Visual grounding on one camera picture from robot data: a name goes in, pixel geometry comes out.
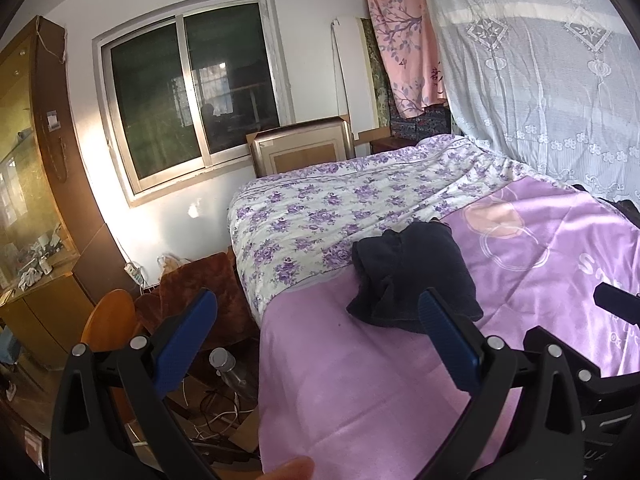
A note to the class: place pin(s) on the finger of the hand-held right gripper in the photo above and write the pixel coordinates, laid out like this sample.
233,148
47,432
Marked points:
580,365
617,305

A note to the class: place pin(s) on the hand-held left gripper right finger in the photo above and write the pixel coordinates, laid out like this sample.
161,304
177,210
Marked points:
450,340

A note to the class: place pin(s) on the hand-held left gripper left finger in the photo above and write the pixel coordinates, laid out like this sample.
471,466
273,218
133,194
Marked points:
187,335

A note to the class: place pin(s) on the navy knit cardigan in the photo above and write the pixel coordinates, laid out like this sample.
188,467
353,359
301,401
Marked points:
410,270

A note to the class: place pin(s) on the person's left hand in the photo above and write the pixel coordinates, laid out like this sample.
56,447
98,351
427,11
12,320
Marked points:
290,470

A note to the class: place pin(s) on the clear plastic bottle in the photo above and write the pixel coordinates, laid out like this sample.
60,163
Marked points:
230,370

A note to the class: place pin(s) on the brown cloth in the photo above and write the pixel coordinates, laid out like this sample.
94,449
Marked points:
200,275

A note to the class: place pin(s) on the plastic bag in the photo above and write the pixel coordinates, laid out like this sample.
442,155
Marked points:
172,262

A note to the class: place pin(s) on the round wooden chair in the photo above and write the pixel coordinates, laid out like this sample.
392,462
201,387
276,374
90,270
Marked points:
110,320

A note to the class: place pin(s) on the white power strip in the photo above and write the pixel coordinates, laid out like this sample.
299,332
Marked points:
134,274

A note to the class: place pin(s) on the dark cloth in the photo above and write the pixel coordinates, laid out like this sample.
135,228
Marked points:
627,207

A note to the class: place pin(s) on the pink bed sheet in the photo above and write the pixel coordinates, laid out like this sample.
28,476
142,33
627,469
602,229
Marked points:
350,385

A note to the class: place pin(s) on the purple floral bed sheet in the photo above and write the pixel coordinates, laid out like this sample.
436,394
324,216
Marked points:
325,200

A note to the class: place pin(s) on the wooden glass cabinet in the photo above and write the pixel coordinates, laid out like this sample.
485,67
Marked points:
55,160

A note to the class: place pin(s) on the dark patterned fabric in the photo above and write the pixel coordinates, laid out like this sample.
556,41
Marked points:
420,122

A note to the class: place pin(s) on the sliding window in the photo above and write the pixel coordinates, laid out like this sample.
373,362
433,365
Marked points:
160,100

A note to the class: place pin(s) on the white lace cloth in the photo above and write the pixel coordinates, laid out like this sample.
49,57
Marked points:
525,85

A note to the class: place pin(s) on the green patterned board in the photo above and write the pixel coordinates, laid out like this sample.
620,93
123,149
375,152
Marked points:
376,80

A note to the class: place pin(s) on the white board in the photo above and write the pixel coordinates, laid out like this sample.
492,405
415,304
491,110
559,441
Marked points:
350,85

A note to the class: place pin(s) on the pink floral cloth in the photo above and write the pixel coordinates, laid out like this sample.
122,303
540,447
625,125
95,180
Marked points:
405,50

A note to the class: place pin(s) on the gold picture frame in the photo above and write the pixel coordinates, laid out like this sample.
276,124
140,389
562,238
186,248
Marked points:
300,152

